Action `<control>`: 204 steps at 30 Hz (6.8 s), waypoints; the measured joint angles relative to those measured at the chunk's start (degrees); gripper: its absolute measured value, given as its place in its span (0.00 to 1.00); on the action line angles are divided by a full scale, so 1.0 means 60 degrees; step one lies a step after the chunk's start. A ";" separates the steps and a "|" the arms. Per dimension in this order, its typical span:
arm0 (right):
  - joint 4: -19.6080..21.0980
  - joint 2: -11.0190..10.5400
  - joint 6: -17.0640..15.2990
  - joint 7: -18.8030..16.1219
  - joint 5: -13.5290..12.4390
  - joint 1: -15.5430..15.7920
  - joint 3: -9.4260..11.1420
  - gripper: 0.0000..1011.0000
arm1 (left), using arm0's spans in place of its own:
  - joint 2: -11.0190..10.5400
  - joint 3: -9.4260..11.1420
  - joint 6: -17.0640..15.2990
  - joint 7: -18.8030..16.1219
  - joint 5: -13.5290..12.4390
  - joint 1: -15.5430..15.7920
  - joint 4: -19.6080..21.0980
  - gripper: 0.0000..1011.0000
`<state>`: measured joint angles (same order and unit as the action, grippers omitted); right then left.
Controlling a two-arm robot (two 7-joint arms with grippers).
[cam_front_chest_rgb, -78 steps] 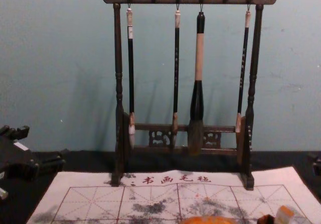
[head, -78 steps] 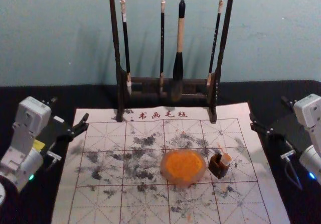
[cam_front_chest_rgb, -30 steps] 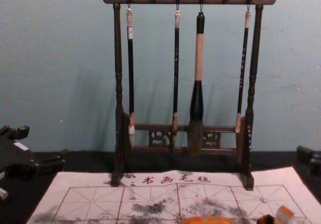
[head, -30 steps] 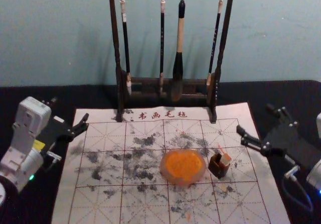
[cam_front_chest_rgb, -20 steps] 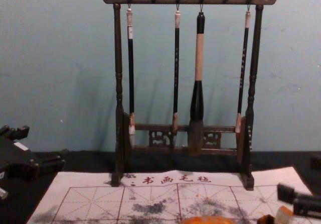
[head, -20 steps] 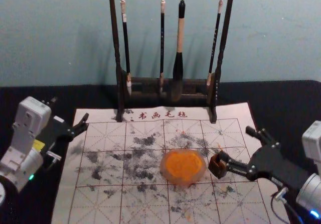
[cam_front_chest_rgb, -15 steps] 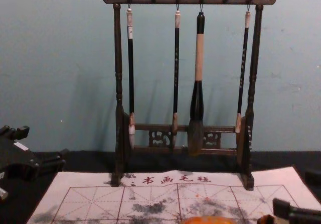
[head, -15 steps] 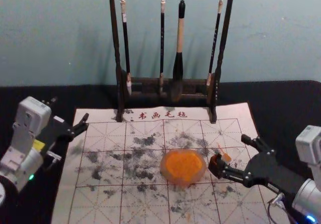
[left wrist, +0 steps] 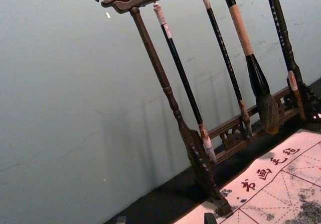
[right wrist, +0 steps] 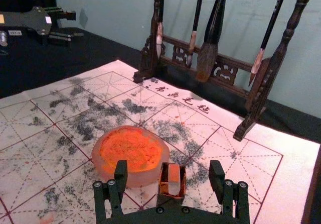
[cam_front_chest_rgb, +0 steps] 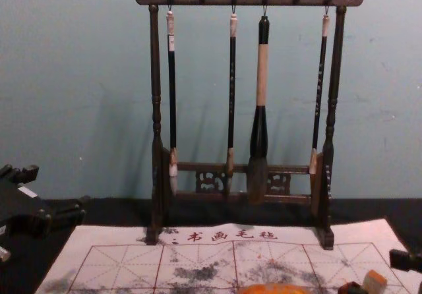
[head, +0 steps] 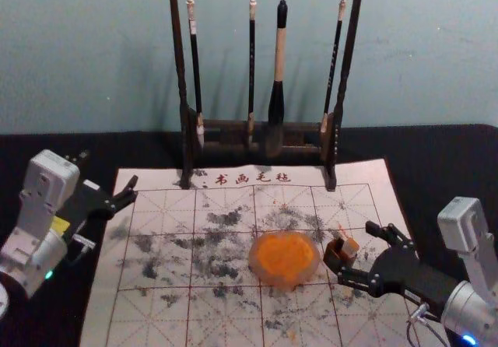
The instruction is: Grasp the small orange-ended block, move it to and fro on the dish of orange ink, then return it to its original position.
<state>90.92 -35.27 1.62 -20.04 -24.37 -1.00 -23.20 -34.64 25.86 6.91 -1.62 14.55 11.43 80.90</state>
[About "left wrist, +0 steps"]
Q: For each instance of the black brush with white cap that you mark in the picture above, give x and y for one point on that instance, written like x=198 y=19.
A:
x=178 y=65

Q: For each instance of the dark wooden dragon brush rack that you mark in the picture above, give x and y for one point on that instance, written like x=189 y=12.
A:
x=150 y=55

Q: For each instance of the thin black brush, pale cap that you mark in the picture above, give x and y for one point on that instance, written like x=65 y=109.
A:
x=220 y=40

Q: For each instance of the black table cloth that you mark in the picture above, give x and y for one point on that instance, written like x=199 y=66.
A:
x=170 y=199

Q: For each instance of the small black block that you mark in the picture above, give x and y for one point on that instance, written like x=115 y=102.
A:
x=210 y=219

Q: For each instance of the dark green brush, brown tip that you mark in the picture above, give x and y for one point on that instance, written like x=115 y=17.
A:
x=277 y=25

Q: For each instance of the white calligraphy mat, red grid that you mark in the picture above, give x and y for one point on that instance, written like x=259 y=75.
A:
x=276 y=196

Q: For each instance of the plain pale wall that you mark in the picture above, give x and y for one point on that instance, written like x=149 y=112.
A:
x=62 y=83

